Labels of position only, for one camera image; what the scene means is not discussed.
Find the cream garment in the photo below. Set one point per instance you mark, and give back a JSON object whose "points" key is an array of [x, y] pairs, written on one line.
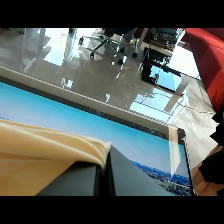
{"points": [[36, 146]]}

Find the black garment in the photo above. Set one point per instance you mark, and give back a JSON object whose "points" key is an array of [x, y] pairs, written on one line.
{"points": [[215, 170]]}

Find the black office chair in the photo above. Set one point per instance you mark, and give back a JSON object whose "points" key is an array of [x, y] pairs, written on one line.
{"points": [[111, 40]]}

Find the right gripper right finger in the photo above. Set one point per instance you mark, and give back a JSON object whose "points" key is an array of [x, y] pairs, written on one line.
{"points": [[130, 178]]}

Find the red sofa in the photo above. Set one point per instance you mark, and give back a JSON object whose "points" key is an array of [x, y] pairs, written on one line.
{"points": [[210, 56]]}

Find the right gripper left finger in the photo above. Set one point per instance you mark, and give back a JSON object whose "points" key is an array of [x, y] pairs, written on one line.
{"points": [[80, 180]]}

